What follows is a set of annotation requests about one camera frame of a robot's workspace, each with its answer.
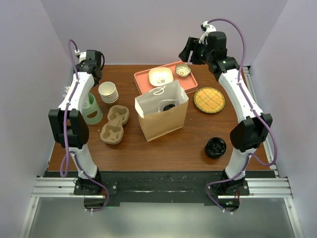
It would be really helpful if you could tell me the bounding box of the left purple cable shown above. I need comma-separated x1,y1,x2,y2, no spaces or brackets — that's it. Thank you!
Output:
60,39,110,213

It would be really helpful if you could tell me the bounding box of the purple cable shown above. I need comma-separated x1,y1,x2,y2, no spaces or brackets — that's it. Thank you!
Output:
205,18,278,213
60,39,110,213

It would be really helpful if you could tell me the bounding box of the small floral bowl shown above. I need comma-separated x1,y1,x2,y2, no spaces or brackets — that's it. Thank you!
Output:
175,63,191,78

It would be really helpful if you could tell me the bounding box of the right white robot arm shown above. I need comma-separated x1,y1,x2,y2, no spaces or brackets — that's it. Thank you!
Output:
179,31,272,195

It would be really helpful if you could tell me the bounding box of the wrapped white straw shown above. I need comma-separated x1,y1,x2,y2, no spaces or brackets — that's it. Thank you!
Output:
63,86,70,98

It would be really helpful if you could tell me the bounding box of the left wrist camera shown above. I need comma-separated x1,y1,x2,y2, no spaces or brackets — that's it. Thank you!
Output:
74,50,87,63

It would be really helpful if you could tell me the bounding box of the brown paper bag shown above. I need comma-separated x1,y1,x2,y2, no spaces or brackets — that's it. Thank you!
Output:
135,80,189,142

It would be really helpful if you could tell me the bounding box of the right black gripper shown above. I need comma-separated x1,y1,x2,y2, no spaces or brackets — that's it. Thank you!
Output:
179,37,213,65

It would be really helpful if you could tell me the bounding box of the cream square plate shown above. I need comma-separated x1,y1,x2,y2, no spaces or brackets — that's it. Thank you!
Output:
148,67,174,87

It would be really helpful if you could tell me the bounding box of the stack of black lids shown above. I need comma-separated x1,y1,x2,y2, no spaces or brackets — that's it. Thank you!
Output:
205,137,227,159

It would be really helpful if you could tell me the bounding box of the black coffee cup lid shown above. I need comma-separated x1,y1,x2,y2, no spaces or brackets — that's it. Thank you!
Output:
163,104,175,111

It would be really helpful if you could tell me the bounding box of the stack of paper cups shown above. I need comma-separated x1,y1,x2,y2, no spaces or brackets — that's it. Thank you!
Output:
98,81,119,104

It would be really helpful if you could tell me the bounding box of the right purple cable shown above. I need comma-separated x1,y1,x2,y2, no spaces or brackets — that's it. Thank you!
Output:
205,18,278,213

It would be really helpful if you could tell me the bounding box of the green straw holder cup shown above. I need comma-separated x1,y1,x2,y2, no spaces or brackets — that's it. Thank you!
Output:
82,93,103,125

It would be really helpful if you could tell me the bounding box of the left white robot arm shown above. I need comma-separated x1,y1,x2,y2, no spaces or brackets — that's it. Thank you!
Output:
48,50,107,195

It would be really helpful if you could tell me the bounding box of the round woven yellow coaster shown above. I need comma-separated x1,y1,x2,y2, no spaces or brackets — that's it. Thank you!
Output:
194,87,225,114

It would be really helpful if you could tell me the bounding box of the pink serving tray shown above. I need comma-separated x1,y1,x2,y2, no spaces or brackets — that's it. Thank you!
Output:
134,61,198,95

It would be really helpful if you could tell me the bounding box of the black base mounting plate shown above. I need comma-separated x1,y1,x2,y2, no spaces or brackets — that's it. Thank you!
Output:
73,171,248,207

